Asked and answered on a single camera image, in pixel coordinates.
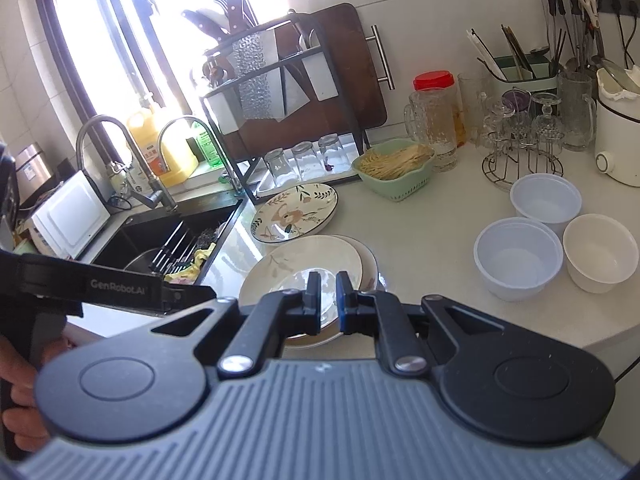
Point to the floral bird pattern plate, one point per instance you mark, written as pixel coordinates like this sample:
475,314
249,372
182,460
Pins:
295,215

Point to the dry noodles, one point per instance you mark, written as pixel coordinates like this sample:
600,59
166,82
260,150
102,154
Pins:
395,160

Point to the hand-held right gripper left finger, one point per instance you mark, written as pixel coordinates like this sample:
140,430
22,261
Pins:
314,292

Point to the white drip tray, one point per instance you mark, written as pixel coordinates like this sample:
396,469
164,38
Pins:
280,191

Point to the yellow detergent bottle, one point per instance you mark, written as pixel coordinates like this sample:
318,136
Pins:
160,155

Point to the black metal dish rack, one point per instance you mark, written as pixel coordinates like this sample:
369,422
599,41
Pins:
226,146

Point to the cream plate with brown rim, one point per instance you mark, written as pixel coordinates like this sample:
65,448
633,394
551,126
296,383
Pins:
369,266

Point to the person's left hand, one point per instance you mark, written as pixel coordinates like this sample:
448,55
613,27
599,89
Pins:
22,410

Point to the clear glass tumbler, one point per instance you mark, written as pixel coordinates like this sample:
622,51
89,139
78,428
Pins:
472,95

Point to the green plastic basket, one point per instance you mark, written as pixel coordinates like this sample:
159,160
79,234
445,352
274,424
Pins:
395,189

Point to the curved steel faucet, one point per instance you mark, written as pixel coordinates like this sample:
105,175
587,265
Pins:
220,152

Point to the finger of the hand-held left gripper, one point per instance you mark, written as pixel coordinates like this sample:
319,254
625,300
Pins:
192,296

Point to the pull-down steel faucet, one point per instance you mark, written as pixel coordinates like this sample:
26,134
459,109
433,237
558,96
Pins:
135,155

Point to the embossed metal cutlery holder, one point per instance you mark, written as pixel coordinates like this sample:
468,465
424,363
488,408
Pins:
255,75

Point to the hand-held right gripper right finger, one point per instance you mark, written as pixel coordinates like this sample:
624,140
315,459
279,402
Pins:
342,302

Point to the cut glass goblet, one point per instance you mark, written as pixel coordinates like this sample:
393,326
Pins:
499,121
546,115

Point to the white plastic cutting board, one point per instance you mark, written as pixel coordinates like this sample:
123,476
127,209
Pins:
70,215

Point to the dark chopsticks bundle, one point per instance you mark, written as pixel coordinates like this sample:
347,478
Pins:
517,52

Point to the white ceramic bowl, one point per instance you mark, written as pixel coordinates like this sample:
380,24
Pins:
600,255

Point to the hanging kitchen utensils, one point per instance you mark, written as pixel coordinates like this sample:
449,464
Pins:
557,5

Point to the green detergent bottle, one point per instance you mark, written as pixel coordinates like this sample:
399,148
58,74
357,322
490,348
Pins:
205,146

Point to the red lid plastic jar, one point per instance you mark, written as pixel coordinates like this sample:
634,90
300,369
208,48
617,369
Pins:
434,81

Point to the upturned clear drinking glass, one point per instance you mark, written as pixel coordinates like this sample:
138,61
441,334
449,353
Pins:
334,152
306,159
277,165

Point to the yellow dish cloth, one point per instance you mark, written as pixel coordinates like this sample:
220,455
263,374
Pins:
192,267

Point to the textured glass mug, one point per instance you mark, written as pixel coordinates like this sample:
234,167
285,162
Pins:
435,125

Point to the tall textured glass pitcher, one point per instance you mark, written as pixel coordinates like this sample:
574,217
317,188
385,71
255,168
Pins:
576,115

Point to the white chopsticks bundle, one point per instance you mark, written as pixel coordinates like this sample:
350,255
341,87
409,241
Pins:
484,56

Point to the brown wooden cutting board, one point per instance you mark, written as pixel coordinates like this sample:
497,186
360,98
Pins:
335,60

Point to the cream plate with leaf sprig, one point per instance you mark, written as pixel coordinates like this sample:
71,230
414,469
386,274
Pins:
287,260

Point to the black kitchen sink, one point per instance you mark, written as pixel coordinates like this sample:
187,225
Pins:
130,240

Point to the black utensils in sink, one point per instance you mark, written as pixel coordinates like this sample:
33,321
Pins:
172,250

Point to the white electric cooking pot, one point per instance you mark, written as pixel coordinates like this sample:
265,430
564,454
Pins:
620,135

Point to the green white utensil holder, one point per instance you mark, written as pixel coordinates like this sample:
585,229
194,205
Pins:
530,86

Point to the large white plastic bowl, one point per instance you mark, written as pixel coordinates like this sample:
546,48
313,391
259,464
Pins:
517,265

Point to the small white plastic bowl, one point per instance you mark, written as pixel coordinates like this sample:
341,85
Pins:
545,205

